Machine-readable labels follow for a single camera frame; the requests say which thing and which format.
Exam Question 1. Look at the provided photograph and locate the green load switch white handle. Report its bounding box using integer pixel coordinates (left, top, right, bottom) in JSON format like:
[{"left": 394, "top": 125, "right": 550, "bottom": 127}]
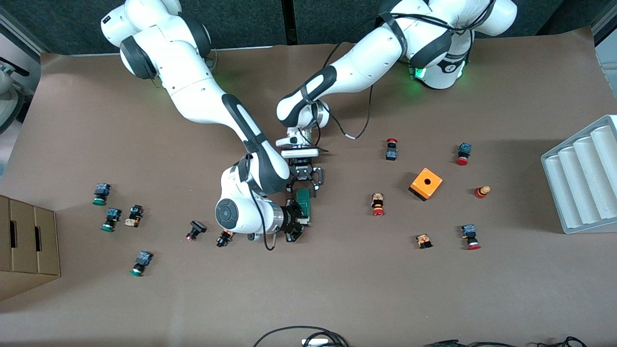
[{"left": 295, "top": 189, "right": 313, "bottom": 226}]

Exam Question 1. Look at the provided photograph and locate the brown paper table cover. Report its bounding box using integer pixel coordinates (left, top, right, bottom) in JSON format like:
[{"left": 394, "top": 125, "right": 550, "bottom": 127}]
[{"left": 0, "top": 27, "right": 617, "bottom": 347}]

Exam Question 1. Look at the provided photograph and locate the black square pushbutton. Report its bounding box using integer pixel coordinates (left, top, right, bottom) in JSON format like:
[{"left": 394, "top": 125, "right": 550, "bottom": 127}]
[{"left": 186, "top": 220, "right": 207, "bottom": 242}]

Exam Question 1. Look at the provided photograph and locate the green pushbutton blue block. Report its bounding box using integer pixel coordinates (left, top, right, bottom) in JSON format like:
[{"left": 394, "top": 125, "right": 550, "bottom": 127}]
[
  {"left": 101, "top": 208, "right": 122, "bottom": 232},
  {"left": 130, "top": 250, "right": 154, "bottom": 277},
  {"left": 93, "top": 183, "right": 112, "bottom": 206}
]

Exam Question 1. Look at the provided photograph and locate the grey ribbed plastic tray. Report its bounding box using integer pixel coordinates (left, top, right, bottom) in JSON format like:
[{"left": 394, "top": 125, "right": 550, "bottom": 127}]
[{"left": 540, "top": 114, "right": 617, "bottom": 235}]

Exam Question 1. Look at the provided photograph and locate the brown cardboard box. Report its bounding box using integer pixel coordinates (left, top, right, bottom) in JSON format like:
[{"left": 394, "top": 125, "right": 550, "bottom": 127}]
[{"left": 0, "top": 194, "right": 61, "bottom": 302}]

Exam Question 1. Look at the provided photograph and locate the grey white machine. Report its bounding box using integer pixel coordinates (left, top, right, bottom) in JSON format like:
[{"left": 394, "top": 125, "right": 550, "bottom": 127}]
[{"left": 0, "top": 58, "right": 30, "bottom": 138}]

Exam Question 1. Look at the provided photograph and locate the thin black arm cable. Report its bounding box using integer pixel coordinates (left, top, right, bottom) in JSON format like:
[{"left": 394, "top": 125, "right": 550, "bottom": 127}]
[{"left": 243, "top": 154, "right": 276, "bottom": 251}]

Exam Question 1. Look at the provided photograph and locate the black cable white sleeve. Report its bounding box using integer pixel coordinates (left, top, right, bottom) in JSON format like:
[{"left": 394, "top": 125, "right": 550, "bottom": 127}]
[{"left": 325, "top": 80, "right": 377, "bottom": 141}]

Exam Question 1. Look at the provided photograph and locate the black looped cable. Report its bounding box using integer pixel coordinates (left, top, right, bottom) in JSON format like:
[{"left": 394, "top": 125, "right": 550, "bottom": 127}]
[{"left": 253, "top": 326, "right": 350, "bottom": 347}]

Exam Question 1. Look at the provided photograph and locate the orange button enclosure box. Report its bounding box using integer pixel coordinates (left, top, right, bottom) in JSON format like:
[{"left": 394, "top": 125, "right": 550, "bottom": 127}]
[{"left": 409, "top": 167, "right": 443, "bottom": 202}]

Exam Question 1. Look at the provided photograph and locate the black vertical post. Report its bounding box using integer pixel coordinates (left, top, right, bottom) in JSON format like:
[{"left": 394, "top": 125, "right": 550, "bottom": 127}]
[{"left": 282, "top": 0, "right": 296, "bottom": 46}]

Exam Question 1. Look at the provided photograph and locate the black switch orange block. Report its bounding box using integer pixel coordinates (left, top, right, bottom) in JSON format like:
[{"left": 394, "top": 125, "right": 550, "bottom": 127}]
[{"left": 124, "top": 205, "right": 144, "bottom": 228}]

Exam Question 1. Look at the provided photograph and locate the black flat cable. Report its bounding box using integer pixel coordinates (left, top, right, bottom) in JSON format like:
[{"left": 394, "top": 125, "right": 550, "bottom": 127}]
[{"left": 424, "top": 340, "right": 521, "bottom": 347}]

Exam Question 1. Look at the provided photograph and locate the black curly cable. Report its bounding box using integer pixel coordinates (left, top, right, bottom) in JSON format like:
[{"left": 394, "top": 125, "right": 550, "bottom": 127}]
[{"left": 537, "top": 336, "right": 588, "bottom": 347}]

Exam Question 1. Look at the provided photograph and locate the grey metal frame rail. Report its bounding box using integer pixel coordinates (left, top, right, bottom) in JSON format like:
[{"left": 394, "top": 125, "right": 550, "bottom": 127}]
[
  {"left": 0, "top": 7, "right": 46, "bottom": 56},
  {"left": 592, "top": 5, "right": 617, "bottom": 73}
]

